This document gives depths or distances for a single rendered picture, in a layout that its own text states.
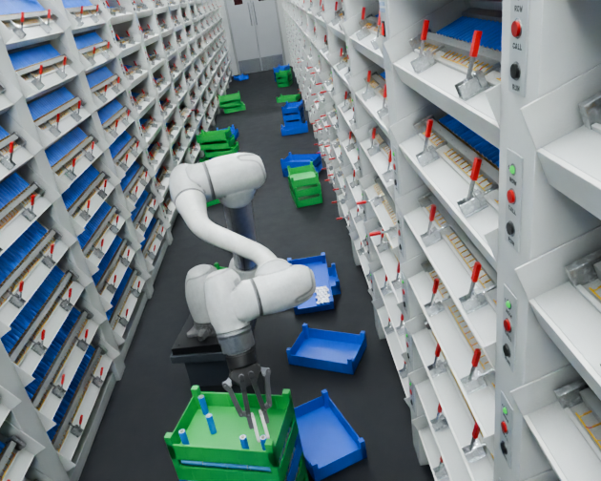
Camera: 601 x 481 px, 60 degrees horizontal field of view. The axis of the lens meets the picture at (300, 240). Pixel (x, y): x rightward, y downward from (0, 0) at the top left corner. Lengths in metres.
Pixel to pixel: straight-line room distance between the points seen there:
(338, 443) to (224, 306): 0.87
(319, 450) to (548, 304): 1.44
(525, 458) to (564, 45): 0.57
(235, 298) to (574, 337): 0.87
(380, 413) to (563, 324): 1.51
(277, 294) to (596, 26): 0.95
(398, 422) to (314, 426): 0.31
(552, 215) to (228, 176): 1.24
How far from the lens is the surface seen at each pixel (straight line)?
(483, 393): 1.10
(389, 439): 2.03
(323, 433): 2.06
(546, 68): 0.60
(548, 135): 0.62
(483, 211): 0.89
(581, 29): 0.61
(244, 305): 1.33
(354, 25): 1.95
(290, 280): 1.35
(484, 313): 0.98
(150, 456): 2.20
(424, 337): 1.54
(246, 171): 1.75
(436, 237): 1.21
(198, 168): 1.76
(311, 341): 2.48
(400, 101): 1.29
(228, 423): 1.60
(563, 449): 0.78
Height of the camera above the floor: 1.49
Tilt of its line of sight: 26 degrees down
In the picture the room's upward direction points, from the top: 9 degrees counter-clockwise
